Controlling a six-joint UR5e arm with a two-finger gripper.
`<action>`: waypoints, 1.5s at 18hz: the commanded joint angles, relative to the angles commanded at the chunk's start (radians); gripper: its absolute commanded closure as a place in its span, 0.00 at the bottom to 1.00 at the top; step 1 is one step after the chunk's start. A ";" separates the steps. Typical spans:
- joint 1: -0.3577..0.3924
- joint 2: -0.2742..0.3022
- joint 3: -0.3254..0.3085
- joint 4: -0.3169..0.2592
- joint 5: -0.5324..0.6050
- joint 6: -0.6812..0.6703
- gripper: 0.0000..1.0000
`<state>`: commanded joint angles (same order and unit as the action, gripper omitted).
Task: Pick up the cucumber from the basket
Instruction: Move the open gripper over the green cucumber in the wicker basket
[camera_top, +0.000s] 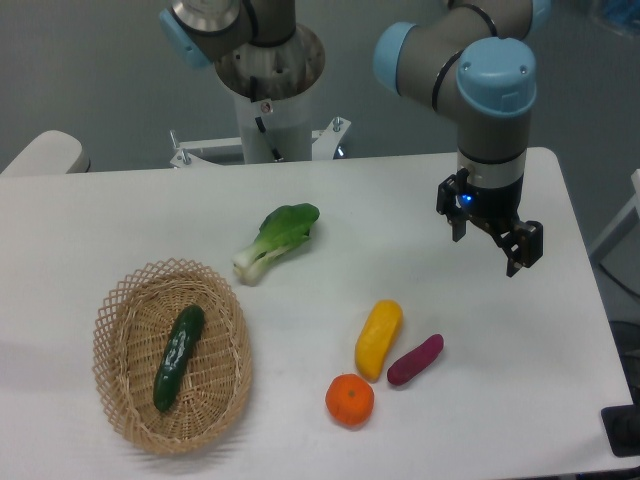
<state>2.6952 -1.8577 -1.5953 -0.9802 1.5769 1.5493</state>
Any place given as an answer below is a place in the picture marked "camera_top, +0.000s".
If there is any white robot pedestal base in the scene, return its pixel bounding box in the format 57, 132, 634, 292
170, 91, 351, 169

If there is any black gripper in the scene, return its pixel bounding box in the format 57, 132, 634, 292
436, 168, 544, 277

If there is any green bok choy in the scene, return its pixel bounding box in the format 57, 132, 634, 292
232, 203, 320, 285

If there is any orange mandarin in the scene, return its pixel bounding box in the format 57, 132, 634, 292
325, 373, 375, 427

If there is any white chair armrest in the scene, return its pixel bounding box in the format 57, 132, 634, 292
1, 130, 91, 178

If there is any woven wicker basket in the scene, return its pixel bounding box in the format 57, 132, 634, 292
93, 259, 252, 455

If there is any white furniture frame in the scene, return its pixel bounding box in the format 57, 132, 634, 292
587, 170, 639, 265

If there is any yellow squash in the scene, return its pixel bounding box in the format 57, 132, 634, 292
354, 299, 403, 383

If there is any black device at table edge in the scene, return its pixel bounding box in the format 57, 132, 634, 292
601, 404, 639, 458

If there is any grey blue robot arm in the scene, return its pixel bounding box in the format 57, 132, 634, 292
159, 1, 551, 275

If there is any green cucumber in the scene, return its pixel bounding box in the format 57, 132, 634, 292
153, 304, 205, 412

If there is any purple sweet potato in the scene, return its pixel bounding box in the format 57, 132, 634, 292
387, 333, 445, 387

